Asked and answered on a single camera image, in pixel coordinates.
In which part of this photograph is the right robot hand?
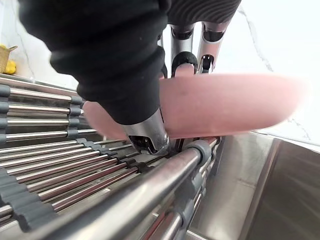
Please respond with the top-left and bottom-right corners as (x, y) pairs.
(17, 0), (241, 155)

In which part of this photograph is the pink cup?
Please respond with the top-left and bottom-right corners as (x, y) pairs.
(82, 65), (307, 141)

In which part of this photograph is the stainless steel sink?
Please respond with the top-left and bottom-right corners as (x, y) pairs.
(186, 131), (320, 240)

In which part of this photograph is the yellow lemon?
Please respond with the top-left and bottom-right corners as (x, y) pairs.
(3, 59), (18, 75)

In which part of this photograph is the woven straw basket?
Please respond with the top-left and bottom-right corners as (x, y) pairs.
(0, 45), (18, 74)

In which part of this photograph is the steel roll-up drying rack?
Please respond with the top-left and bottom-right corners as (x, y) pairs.
(0, 74), (223, 240)

